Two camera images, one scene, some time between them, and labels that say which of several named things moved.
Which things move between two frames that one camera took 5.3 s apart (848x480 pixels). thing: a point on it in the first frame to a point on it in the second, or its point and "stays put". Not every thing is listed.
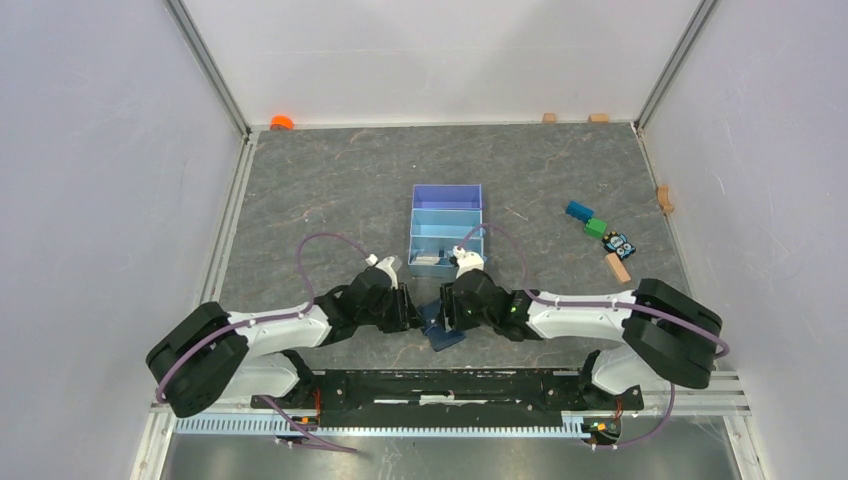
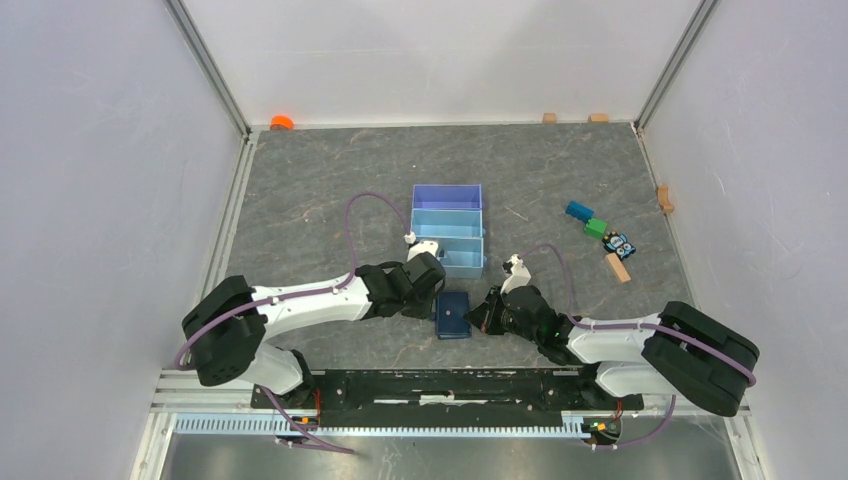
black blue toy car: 617,243 stays put
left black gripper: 406,316 to 422,311
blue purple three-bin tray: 444,217 stays put
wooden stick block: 618,268 stays put
